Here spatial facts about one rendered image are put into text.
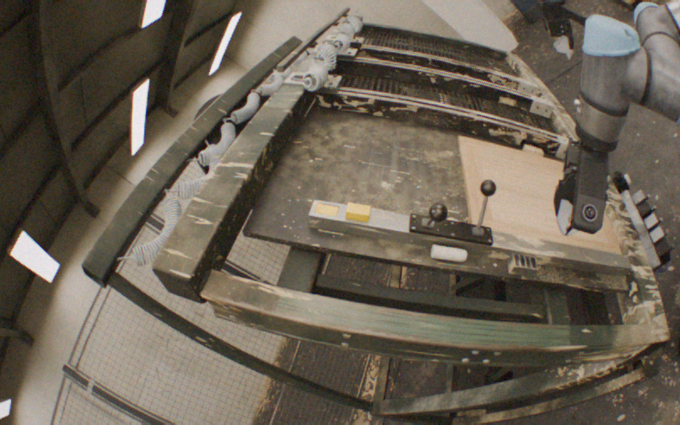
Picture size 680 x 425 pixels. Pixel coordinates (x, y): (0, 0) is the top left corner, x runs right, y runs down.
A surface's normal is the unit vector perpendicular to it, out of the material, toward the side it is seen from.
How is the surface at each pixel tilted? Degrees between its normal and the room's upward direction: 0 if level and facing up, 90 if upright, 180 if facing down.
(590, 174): 40
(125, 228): 90
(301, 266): 57
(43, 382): 90
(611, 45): 66
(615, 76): 75
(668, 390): 0
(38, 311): 90
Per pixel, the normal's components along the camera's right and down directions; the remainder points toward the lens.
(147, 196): 0.57, -0.47
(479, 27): -0.28, 0.77
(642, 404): -0.80, -0.52
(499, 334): 0.04, -0.68
